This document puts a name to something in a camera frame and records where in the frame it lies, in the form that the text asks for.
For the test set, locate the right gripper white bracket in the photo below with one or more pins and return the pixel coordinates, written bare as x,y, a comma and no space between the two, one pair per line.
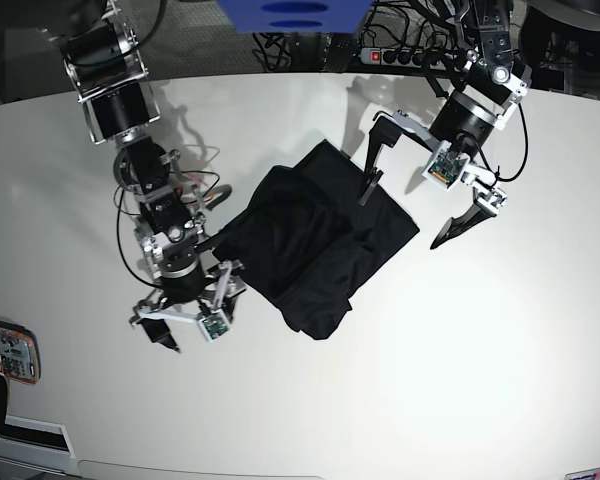
211,309

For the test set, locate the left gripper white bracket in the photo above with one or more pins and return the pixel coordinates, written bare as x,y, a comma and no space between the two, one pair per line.
450,163

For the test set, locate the black T-shirt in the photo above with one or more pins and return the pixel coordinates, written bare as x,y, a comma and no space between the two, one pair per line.
307,245

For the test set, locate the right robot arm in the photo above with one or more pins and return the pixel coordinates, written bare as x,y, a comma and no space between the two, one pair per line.
101,55

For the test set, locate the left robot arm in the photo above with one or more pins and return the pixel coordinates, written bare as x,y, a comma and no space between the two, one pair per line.
483,85

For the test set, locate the white tray at table edge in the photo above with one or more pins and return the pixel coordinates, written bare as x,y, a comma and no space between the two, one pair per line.
37,445

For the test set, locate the blue plastic box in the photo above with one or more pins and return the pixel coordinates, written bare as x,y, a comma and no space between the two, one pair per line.
295,16

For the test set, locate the small sticker label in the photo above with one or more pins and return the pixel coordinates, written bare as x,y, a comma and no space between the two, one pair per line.
589,474

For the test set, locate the black power strip red switch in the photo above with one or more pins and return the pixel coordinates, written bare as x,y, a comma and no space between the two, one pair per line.
395,61

